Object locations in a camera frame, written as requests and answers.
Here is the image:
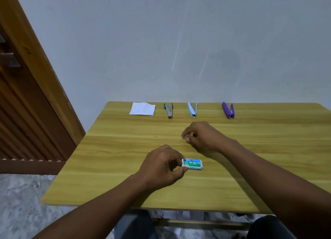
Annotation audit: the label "person's leg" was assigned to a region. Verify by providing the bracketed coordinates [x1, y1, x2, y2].
[114, 210, 159, 239]
[246, 215, 298, 239]

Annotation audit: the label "purple stapler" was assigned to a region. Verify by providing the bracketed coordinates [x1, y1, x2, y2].
[221, 101, 235, 119]

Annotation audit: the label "wooden table crossbar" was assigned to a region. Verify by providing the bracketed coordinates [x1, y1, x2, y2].
[152, 218, 252, 231]

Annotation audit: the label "white folded paper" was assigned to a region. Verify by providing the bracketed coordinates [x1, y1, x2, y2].
[129, 102, 156, 116]

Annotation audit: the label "person's left leg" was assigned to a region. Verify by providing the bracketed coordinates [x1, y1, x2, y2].
[114, 210, 159, 239]

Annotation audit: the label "white papers under table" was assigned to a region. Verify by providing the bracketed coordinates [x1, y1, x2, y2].
[151, 210, 249, 235]

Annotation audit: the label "brown wooden door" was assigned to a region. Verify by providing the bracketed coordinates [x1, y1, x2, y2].
[0, 0, 86, 176]

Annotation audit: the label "person's right forearm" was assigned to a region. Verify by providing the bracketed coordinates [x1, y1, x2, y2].
[220, 139, 331, 239]

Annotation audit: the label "person's left hand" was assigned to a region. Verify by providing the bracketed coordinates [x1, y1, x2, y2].
[134, 144, 188, 193]

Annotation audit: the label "person's right leg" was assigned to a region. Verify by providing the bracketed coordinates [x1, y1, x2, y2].
[246, 215, 298, 239]

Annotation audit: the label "green stapler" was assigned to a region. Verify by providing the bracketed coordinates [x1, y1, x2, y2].
[163, 103, 174, 120]

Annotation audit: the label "person's left forearm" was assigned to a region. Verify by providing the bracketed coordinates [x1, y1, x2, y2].
[32, 174, 149, 239]

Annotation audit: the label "person's right hand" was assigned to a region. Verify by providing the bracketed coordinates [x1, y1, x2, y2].
[181, 121, 236, 160]

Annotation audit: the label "green and white staple box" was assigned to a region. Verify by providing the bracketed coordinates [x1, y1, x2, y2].
[182, 158, 204, 171]

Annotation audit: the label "light blue stapler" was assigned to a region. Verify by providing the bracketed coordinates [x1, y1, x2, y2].
[187, 102, 198, 118]

